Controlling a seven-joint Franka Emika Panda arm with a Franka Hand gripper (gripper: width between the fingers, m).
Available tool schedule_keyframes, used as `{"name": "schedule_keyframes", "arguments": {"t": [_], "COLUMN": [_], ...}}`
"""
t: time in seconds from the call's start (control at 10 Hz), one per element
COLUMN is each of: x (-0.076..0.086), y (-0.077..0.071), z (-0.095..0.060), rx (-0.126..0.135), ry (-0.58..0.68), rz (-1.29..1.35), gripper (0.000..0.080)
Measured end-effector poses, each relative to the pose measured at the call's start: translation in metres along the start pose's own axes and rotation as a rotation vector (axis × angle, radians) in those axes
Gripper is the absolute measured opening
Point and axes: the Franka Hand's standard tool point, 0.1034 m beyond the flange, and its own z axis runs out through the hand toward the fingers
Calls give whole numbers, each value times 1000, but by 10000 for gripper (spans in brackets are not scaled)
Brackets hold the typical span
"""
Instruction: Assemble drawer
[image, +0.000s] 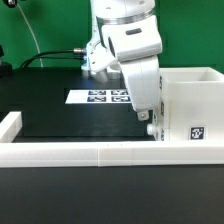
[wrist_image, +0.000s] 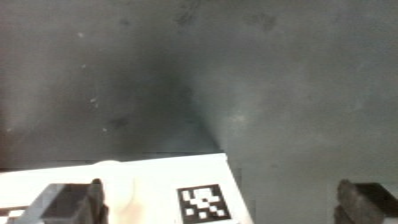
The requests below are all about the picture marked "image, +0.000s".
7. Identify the black device at left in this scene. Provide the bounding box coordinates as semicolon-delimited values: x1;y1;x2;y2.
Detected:
0;45;13;78

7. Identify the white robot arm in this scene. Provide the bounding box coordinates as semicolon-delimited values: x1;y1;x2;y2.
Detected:
82;0;162;121

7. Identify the white drawer tray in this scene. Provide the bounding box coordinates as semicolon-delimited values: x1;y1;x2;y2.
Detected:
160;76;171;118
147;124;165;141

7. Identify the white marker tag plate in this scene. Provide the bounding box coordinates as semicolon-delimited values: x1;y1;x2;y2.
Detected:
65;89;131;104

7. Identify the white U-shaped border frame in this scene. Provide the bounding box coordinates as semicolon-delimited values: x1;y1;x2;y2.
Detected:
0;111;224;168

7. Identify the white thin cable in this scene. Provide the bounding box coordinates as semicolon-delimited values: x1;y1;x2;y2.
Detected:
16;3;45;69

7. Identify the white drawer cabinet box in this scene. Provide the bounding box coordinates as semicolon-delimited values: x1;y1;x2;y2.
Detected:
157;67;224;141

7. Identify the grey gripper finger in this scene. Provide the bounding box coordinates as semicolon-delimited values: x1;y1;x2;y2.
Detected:
137;110;149;121

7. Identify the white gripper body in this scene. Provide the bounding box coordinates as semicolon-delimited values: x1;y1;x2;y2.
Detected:
89;15;162;112

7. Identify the black cable with connector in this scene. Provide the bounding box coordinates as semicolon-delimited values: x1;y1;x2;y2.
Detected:
19;47;88;70

